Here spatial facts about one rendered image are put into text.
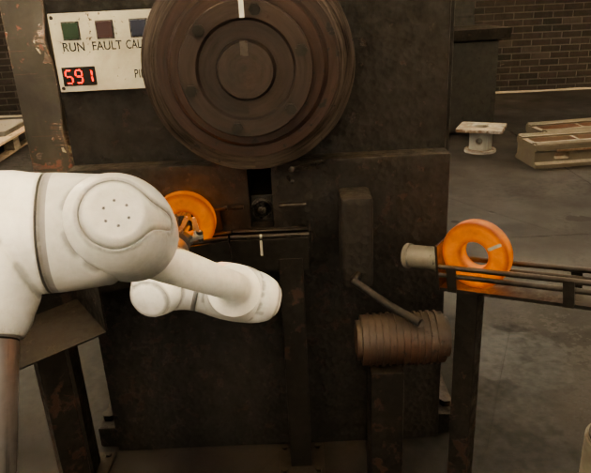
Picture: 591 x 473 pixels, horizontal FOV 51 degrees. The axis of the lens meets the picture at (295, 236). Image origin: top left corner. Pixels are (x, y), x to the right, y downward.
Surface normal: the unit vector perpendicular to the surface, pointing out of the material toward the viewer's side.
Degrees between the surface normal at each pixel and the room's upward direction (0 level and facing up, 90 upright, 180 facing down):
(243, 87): 90
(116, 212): 61
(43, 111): 90
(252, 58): 90
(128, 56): 90
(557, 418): 0
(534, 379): 0
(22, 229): 65
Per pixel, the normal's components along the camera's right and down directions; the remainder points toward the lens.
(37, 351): -0.11, -0.90
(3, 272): 0.68, 0.11
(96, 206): 0.37, -0.15
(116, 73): 0.01, 0.37
